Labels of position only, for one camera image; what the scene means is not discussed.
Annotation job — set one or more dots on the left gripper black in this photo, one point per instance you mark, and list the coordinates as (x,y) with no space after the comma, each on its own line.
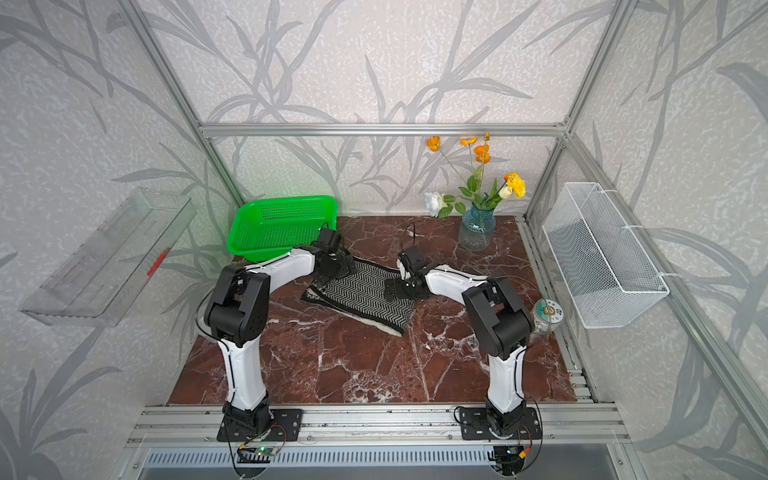
(344,260)

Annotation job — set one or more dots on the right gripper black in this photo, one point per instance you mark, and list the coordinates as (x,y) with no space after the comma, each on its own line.
(395,282)

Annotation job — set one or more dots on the black white patterned scarf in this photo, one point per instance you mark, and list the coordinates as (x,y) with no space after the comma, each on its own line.
(361,296)

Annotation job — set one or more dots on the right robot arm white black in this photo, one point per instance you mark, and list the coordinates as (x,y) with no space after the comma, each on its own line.
(502,326)

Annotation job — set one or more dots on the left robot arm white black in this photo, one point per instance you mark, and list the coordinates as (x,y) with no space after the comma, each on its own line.
(237,314)

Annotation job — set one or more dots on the green plastic basket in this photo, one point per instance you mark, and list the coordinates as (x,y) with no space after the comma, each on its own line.
(266,229)

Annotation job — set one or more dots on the blue glass vase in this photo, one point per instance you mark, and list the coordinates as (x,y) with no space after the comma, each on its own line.
(477,229)

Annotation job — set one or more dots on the artificial flowers bouquet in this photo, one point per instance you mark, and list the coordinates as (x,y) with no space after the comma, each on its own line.
(472,193)

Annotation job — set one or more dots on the small tin can right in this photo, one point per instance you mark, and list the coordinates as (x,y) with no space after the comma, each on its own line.
(547,315)

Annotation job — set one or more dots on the red item in tray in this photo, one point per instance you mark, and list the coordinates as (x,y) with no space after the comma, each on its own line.
(158,262)

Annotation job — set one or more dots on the left circuit board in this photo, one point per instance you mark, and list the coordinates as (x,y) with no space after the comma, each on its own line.
(262,454)

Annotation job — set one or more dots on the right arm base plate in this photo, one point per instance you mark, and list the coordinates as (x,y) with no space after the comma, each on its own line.
(474,425)

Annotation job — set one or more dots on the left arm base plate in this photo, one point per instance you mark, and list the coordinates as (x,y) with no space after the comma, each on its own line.
(277,425)

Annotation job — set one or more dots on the white wire mesh basket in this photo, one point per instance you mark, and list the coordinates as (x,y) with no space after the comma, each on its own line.
(609,276)

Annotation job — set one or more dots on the clear plastic wall tray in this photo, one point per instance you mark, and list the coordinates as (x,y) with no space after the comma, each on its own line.
(98,284)

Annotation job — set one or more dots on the aluminium front rail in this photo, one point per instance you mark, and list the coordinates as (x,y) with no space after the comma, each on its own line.
(379,424)

